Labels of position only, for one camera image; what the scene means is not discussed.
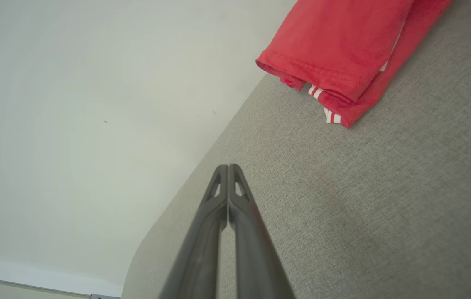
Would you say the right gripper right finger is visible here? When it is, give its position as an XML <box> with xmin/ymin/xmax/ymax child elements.
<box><xmin>228</xmin><ymin>163</ymin><xmax>296</xmax><ymax>299</ymax></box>

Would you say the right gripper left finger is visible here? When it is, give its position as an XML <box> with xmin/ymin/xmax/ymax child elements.
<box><xmin>159</xmin><ymin>164</ymin><xmax>230</xmax><ymax>299</ymax></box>

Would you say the red jersey with white sleeves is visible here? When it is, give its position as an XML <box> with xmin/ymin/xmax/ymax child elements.
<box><xmin>255</xmin><ymin>0</ymin><xmax>415</xmax><ymax>103</ymax></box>

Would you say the red mesh shorts white trim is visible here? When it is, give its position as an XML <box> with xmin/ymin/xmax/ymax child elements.
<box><xmin>308</xmin><ymin>0</ymin><xmax>454</xmax><ymax>129</ymax></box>

